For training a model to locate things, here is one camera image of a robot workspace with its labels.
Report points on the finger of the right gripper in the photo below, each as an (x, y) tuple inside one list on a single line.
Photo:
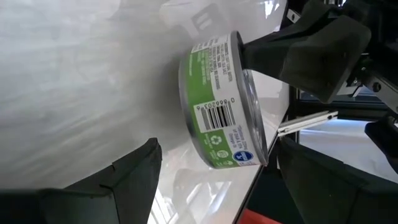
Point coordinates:
[(292, 28), (323, 62)]

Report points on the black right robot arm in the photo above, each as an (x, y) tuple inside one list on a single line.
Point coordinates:
[(385, 140)]

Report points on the red orange object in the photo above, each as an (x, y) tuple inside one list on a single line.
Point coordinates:
[(258, 217)]

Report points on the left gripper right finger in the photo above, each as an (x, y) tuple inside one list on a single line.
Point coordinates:
[(323, 193)]

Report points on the Bumble Bee tuna can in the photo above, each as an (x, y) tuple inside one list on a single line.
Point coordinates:
[(217, 102)]

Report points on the silver aluminium rail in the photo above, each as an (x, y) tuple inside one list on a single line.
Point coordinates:
[(308, 122)]

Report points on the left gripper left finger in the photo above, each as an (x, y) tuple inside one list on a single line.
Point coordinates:
[(124, 193)]

